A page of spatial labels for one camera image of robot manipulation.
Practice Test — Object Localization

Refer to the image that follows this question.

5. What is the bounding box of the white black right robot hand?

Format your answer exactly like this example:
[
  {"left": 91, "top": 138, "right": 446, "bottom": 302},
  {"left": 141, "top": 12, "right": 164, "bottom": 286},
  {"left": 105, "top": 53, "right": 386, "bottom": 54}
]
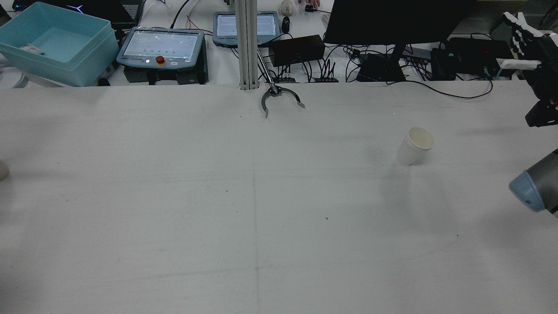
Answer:
[{"left": 499, "top": 12, "right": 558, "bottom": 101}]

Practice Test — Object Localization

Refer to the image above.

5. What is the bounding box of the large black electronics box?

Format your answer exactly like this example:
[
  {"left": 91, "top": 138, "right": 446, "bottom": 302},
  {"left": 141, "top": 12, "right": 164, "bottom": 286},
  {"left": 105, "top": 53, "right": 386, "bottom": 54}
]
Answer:
[{"left": 447, "top": 37, "right": 514, "bottom": 80}]

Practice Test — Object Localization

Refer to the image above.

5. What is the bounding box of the small black electronics box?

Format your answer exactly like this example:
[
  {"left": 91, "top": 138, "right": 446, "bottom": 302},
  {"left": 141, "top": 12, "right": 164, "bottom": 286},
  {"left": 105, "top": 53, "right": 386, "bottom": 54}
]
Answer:
[{"left": 431, "top": 47, "right": 456, "bottom": 81}]

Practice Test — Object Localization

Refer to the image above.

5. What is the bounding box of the grey adapter hub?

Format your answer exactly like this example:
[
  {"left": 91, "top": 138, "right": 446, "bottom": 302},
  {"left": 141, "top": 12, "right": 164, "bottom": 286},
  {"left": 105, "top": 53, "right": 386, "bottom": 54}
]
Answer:
[{"left": 403, "top": 47, "right": 432, "bottom": 61}]

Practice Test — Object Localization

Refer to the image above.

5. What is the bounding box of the black Huawei monitor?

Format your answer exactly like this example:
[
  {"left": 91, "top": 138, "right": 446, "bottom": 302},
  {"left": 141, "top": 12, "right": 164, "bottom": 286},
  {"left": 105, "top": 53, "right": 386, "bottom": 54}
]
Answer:
[{"left": 323, "top": 0, "right": 476, "bottom": 82}]

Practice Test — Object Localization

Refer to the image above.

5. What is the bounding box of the black rectangular box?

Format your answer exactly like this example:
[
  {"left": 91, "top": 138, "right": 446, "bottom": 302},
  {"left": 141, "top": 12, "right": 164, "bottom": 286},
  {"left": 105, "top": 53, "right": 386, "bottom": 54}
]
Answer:
[{"left": 268, "top": 35, "right": 326, "bottom": 67}]

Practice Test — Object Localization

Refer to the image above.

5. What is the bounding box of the black metal claw tool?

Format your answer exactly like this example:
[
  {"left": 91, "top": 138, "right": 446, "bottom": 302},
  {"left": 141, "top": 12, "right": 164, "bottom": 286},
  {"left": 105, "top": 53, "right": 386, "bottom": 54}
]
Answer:
[{"left": 256, "top": 47, "right": 306, "bottom": 119}]

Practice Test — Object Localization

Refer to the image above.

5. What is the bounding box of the grey teach pendant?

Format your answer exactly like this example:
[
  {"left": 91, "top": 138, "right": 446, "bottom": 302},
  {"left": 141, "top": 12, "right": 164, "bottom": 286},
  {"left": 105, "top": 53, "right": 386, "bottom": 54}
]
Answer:
[{"left": 212, "top": 11, "right": 281, "bottom": 47}]

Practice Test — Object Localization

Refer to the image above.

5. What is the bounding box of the black pendant holder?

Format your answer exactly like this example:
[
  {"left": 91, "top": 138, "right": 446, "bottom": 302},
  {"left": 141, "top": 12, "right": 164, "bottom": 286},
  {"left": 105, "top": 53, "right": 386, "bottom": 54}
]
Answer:
[{"left": 123, "top": 65, "right": 209, "bottom": 85}]

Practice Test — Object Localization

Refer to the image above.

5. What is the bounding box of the teach pendant with red button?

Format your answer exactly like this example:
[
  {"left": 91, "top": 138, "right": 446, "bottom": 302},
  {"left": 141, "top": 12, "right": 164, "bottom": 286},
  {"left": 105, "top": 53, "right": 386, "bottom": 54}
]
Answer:
[{"left": 116, "top": 27, "right": 206, "bottom": 72}]

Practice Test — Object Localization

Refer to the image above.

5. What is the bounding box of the black laptop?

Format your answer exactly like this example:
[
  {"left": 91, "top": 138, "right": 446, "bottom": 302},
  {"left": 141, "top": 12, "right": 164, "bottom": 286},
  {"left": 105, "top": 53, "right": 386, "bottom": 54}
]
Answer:
[{"left": 12, "top": 0, "right": 145, "bottom": 30}]

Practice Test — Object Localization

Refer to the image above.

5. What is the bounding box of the teal plastic bin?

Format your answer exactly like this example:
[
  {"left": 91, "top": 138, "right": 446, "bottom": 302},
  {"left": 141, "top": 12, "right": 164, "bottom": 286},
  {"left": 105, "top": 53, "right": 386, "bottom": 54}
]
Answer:
[{"left": 0, "top": 2, "right": 119, "bottom": 87}]

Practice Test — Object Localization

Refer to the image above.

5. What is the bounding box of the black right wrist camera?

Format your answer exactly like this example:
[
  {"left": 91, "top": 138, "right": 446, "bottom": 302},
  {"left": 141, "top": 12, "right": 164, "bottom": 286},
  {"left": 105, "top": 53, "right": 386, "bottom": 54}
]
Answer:
[{"left": 525, "top": 99, "right": 558, "bottom": 128}]

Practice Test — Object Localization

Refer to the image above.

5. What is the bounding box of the long black table cable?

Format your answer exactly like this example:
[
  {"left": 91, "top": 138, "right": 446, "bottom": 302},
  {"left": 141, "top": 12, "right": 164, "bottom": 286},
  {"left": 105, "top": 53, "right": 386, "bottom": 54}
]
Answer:
[{"left": 386, "top": 78, "right": 494, "bottom": 99}]

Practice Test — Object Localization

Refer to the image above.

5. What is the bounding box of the aluminium profile post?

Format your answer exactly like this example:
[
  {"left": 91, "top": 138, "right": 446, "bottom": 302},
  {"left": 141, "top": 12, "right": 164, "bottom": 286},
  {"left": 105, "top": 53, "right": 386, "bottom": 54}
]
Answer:
[{"left": 235, "top": 0, "right": 260, "bottom": 91}]

